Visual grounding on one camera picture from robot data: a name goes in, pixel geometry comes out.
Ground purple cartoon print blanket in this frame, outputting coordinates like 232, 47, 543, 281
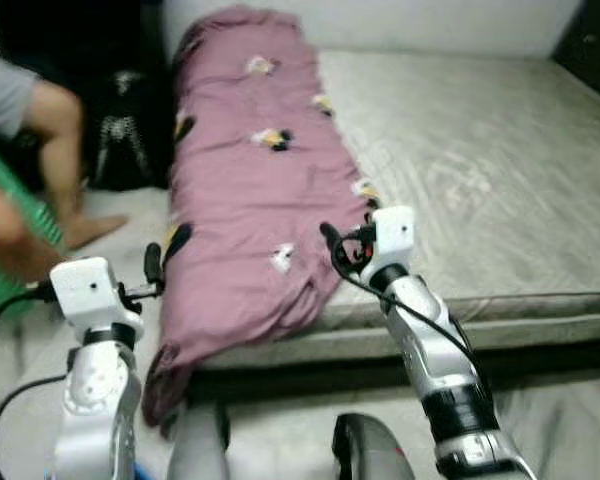
140, 5, 377, 437

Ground white quilted mattress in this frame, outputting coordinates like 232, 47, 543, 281
195, 50, 600, 371

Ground black bag white print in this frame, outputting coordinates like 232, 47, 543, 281
85, 65, 173, 191

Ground person in grey shorts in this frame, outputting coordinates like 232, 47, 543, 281
0, 50, 131, 287

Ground robot left leg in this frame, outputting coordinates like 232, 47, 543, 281
165, 405, 231, 480

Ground robot leg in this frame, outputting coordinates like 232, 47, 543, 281
165, 405, 231, 480
332, 413, 417, 480

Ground blue plastic tub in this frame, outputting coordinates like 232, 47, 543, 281
132, 462, 167, 480

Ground robot right leg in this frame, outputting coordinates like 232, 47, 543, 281
332, 413, 417, 480

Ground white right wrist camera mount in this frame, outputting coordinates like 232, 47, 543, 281
365, 206, 416, 281

